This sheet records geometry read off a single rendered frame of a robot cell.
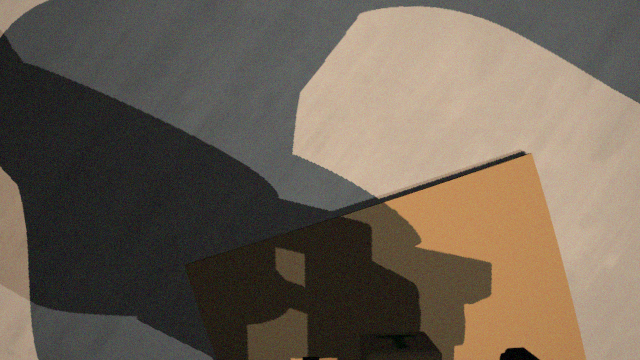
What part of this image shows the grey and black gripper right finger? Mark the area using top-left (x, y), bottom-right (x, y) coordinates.
top-left (500, 347), bottom-right (540, 360)

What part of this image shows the tan flat mat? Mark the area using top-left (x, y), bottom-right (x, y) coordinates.
top-left (184, 153), bottom-right (586, 360)

